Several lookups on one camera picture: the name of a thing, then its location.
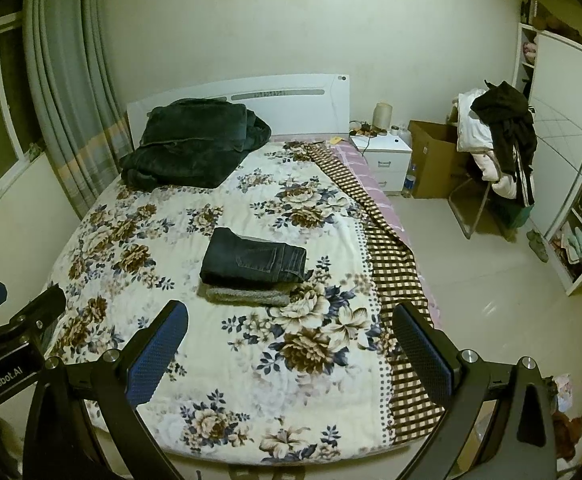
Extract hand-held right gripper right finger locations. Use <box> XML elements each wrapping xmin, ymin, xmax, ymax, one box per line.
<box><xmin>392</xmin><ymin>302</ymin><xmax>558</xmax><ymax>480</ymax></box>

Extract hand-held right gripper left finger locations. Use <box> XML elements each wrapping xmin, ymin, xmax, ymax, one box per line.
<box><xmin>23</xmin><ymin>300</ymin><xmax>190</xmax><ymax>480</ymax></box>

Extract dark blue jeans pants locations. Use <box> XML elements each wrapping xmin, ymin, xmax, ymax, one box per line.
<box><xmin>199</xmin><ymin>227</ymin><xmax>315</xmax><ymax>287</ymax></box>

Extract grey folded pants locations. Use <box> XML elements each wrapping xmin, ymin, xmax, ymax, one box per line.
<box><xmin>197</xmin><ymin>281</ymin><xmax>293</xmax><ymax>309</ymax></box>

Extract pink patterned cloth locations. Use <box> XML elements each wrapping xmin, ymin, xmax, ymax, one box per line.
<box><xmin>546</xmin><ymin>373</ymin><xmax>574</xmax><ymax>411</ymax></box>

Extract floral quilt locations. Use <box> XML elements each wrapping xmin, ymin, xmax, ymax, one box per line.
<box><xmin>46</xmin><ymin>139</ymin><xmax>412</xmax><ymax>466</ymax></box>

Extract metal folding chair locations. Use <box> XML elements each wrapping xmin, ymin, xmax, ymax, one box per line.
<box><xmin>447</xmin><ymin>157</ymin><xmax>518</xmax><ymax>242</ymax></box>

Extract pair of green slippers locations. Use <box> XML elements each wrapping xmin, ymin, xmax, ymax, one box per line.
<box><xmin>526</xmin><ymin>229</ymin><xmax>550</xmax><ymax>264</ymax></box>

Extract reddish brown cloth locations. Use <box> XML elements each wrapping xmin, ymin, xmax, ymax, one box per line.
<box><xmin>551</xmin><ymin>407</ymin><xmax>582</xmax><ymax>462</ymax></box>

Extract clear water bottle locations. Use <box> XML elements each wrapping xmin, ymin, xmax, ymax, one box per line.
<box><xmin>401</xmin><ymin>162</ymin><xmax>419</xmax><ymax>199</ymax></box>

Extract pink striped bed sheet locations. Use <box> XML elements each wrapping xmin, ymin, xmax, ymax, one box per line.
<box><xmin>270</xmin><ymin>134</ymin><xmax>444</xmax><ymax>333</ymax></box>

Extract folded towels stack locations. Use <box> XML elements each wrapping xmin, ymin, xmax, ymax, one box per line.
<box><xmin>558</xmin><ymin>224</ymin><xmax>582</xmax><ymax>265</ymax></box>

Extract cream padded garment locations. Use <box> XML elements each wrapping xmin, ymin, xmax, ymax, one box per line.
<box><xmin>472</xmin><ymin>151</ymin><xmax>521</xmax><ymax>200</ymax></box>

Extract brown cardboard box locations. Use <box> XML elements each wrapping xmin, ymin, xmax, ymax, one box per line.
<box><xmin>408</xmin><ymin>119</ymin><xmax>473</xmax><ymax>200</ymax></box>

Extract white nightstand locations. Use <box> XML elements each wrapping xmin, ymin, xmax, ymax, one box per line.
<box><xmin>349</xmin><ymin>132</ymin><xmax>414</xmax><ymax>195</ymax></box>

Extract dark green fleece blanket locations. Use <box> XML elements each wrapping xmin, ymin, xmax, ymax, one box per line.
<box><xmin>120</xmin><ymin>98</ymin><xmax>273</xmax><ymax>192</ymax></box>

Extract grey checked curtain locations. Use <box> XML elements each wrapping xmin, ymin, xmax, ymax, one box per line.
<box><xmin>22</xmin><ymin>0</ymin><xmax>136</xmax><ymax>221</ymax></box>

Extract white garment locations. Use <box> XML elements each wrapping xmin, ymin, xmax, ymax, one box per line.
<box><xmin>455</xmin><ymin>88</ymin><xmax>498</xmax><ymax>155</ymax></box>

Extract dark clutter on nightstand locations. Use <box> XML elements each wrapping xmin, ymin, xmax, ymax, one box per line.
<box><xmin>349</xmin><ymin>120</ymin><xmax>388</xmax><ymax>139</ymax></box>

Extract black clothes pile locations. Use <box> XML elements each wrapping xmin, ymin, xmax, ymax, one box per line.
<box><xmin>470</xmin><ymin>80</ymin><xmax>539</xmax><ymax>209</ymax></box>

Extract white wardrobe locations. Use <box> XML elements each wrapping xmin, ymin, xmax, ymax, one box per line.
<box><xmin>513</xmin><ymin>22</ymin><xmax>582</xmax><ymax>297</ymax></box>

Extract white headboard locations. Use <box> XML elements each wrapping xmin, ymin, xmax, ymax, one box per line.
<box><xmin>126</xmin><ymin>74</ymin><xmax>351</xmax><ymax>152</ymax></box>

